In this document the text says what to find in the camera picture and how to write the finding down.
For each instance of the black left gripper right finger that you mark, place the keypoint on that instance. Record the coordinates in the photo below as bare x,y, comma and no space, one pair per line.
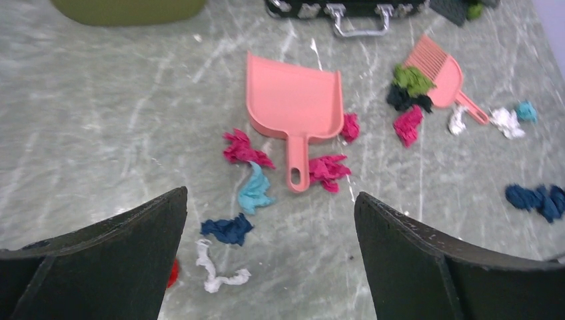
417,272

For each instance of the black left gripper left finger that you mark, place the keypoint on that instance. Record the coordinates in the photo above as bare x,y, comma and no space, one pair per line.
117,268

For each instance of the pink plastic hand brush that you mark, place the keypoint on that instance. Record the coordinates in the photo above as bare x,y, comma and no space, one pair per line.
445,72

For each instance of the pink plastic dustpan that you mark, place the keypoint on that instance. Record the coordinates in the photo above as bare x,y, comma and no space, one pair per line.
297,104

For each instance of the red paper scrap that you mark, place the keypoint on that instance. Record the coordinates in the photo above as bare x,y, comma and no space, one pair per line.
174,273

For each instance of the white twisted paper scrap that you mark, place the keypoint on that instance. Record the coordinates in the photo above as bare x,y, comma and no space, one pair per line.
214,281

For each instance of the dark blue paper scrap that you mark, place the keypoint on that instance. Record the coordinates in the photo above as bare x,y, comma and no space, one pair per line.
228,231

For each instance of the dark blue scrap pair left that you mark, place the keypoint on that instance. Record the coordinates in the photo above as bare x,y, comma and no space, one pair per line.
523,198

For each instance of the dark blue scrap pair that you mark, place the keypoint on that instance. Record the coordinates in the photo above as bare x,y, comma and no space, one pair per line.
551,203
523,198

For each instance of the magenta paper scrap centre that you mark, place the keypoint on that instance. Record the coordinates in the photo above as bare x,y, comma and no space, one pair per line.
406,125

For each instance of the white paper scrap by brush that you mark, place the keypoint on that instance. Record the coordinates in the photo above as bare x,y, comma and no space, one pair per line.
455,124

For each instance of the dark blue scrap pair right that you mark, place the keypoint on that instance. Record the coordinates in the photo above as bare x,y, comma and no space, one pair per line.
551,203

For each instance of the light blue paper scrap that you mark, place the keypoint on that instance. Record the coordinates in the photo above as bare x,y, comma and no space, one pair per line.
253,194

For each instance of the small magenta paper scrap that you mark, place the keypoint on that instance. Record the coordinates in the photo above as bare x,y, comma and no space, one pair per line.
350,130

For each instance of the magenta paper scrap left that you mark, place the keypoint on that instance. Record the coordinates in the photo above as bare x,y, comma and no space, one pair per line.
241,150

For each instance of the black paper scrap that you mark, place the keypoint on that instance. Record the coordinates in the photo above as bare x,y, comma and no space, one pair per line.
399,98

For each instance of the white paper scrap right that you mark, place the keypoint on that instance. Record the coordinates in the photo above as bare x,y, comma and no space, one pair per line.
507,122

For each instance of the green paper scrap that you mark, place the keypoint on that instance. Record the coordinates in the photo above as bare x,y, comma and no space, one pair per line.
412,79

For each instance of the teal paper scrap right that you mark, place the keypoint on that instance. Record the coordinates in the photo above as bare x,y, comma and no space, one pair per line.
526,112

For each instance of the olive green mesh wastebasket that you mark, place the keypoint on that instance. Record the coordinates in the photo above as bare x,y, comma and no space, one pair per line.
124,13

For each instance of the black poker chip case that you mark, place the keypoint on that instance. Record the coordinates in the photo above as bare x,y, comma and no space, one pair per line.
336,11

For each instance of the magenta paper scrap by handle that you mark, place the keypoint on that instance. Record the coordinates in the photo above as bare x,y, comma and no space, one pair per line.
327,170

